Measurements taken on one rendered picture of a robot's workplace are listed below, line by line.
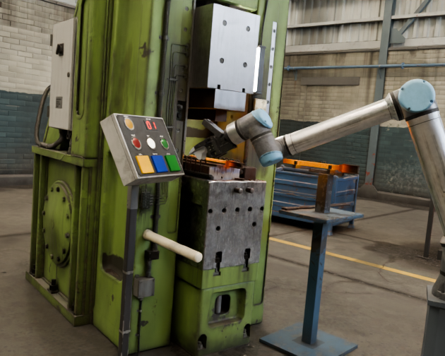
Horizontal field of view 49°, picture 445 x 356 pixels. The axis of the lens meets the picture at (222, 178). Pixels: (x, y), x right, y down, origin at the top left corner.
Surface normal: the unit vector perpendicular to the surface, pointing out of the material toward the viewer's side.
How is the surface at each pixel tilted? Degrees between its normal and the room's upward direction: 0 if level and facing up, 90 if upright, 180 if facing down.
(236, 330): 89
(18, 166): 88
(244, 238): 90
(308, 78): 90
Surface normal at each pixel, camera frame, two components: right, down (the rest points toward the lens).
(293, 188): -0.58, 0.02
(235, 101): 0.61, 0.13
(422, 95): -0.36, -0.06
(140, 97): -0.79, -0.02
